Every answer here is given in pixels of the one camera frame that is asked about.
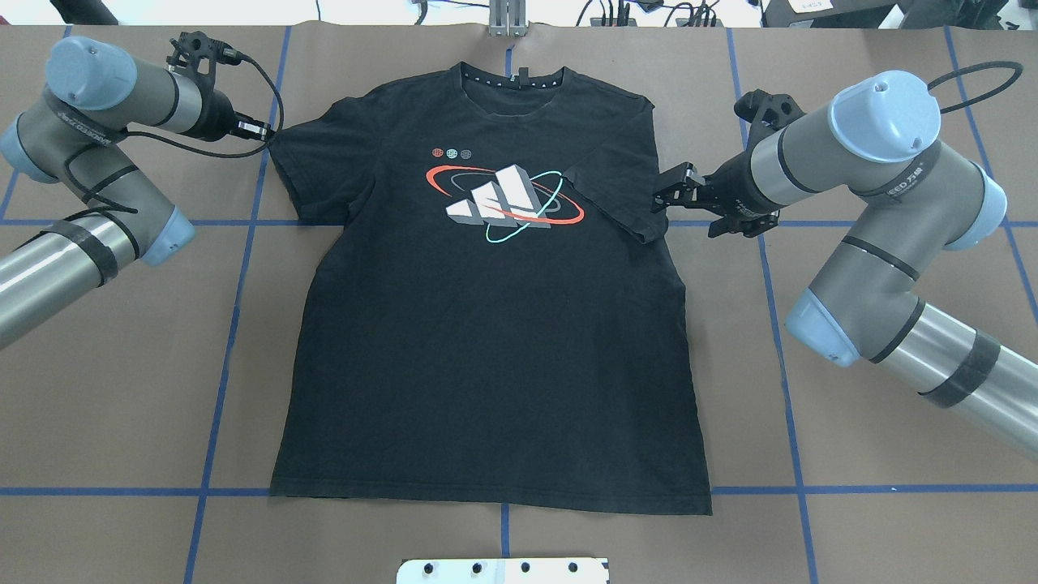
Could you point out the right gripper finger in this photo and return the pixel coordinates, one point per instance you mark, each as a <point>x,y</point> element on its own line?
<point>678,187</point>
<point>740,225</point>

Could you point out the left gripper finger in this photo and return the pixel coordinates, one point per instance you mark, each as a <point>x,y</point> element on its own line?
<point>250,129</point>

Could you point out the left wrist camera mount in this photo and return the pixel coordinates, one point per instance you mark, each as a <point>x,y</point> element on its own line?
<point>197,56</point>

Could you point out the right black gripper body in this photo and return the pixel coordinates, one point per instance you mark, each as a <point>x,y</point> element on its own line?
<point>732,189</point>

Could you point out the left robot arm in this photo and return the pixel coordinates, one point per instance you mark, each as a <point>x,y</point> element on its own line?
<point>93,93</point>

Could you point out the black printed t-shirt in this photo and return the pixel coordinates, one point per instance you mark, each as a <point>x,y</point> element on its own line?
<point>500,319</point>

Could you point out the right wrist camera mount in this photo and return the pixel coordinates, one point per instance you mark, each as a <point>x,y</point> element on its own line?
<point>762,109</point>

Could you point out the aluminium frame post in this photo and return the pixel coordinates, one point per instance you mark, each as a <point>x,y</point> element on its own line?
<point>507,18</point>

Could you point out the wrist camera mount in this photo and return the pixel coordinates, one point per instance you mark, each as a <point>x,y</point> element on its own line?
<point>197,56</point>
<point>762,109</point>

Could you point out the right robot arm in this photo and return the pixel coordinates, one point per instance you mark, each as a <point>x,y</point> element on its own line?
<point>879,139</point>

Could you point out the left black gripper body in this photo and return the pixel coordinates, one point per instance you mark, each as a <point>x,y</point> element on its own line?
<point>217,116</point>

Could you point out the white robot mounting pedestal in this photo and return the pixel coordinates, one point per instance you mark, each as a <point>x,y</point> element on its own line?
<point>505,570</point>

